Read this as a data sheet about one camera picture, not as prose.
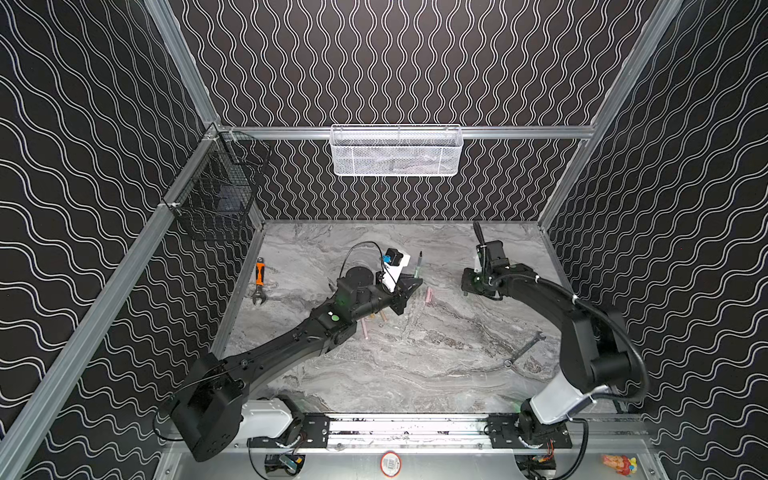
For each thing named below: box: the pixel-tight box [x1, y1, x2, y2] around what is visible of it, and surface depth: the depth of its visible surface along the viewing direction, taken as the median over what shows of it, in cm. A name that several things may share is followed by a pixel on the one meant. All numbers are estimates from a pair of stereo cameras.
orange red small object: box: [601, 454, 638, 476], surface depth 70 cm
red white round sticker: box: [380, 450, 402, 478], surface depth 70 cm
